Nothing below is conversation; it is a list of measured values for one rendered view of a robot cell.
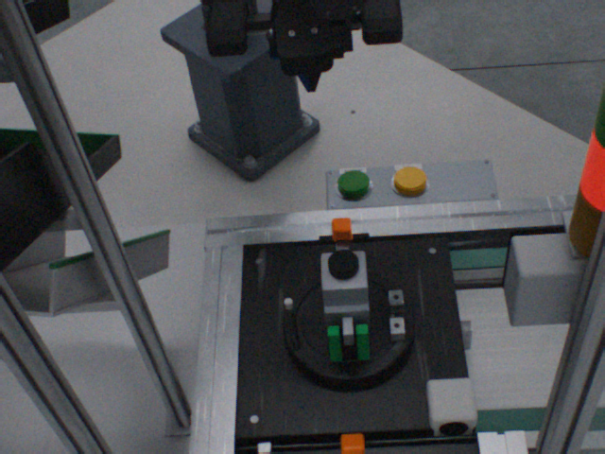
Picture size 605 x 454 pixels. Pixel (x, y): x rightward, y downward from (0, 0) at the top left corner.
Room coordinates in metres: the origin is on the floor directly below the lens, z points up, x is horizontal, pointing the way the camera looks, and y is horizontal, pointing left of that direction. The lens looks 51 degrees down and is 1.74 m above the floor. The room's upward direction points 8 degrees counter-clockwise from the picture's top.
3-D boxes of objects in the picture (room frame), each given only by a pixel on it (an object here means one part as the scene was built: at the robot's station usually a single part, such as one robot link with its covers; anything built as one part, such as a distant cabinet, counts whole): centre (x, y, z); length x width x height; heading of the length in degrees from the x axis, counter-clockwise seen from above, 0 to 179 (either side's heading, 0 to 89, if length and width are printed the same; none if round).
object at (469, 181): (0.70, -0.14, 0.93); 0.21 x 0.07 x 0.06; 85
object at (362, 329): (0.44, -0.04, 1.01); 0.01 x 0.01 x 0.05; 85
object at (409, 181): (0.70, -0.14, 0.96); 0.04 x 0.04 x 0.02
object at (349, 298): (0.48, -0.03, 1.06); 0.08 x 0.04 x 0.07; 175
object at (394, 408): (0.49, -0.03, 0.96); 0.24 x 0.24 x 0.02; 85
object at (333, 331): (0.45, -0.01, 1.01); 0.01 x 0.01 x 0.05; 85
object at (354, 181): (0.70, -0.07, 0.96); 0.04 x 0.04 x 0.02
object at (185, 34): (0.93, 0.06, 0.96); 0.15 x 0.15 x 0.20; 38
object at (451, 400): (0.38, -0.12, 0.97); 0.05 x 0.05 x 0.04; 85
